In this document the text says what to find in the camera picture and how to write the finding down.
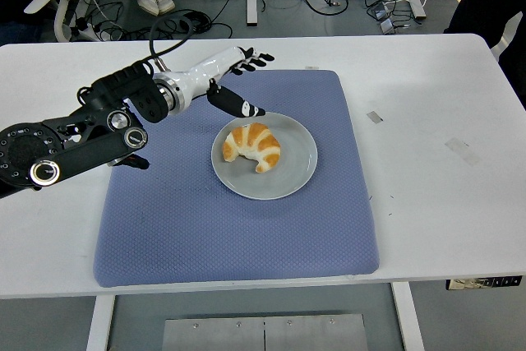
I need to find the croissant bread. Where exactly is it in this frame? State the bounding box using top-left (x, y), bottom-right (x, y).
top-left (222, 122), bottom-right (282, 174)

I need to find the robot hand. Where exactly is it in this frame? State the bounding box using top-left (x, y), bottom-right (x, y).
top-left (178, 45), bottom-right (275, 119)

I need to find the table control panel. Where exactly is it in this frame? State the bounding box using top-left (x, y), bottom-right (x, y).
top-left (446, 275), bottom-right (524, 291)

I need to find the person in black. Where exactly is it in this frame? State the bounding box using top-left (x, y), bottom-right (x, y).
top-left (442, 0), bottom-right (526, 108)

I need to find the grey metal plate with screws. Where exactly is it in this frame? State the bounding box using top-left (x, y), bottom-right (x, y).
top-left (161, 312), bottom-right (368, 351)

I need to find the clear tape strip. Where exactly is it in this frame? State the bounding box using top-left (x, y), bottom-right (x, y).
top-left (445, 137), bottom-right (482, 168)

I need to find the grey-white round plate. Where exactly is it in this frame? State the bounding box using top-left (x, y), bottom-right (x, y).
top-left (211, 111), bottom-right (319, 201)

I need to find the black round cable bundle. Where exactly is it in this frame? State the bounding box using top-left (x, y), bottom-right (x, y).
top-left (178, 9), bottom-right (213, 34)

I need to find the white table leg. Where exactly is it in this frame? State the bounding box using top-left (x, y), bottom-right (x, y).
top-left (390, 283), bottom-right (427, 351)
top-left (85, 293), bottom-right (117, 351)

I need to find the blue quilted mat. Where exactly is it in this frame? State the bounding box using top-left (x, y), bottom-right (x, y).
top-left (92, 68), bottom-right (380, 289)

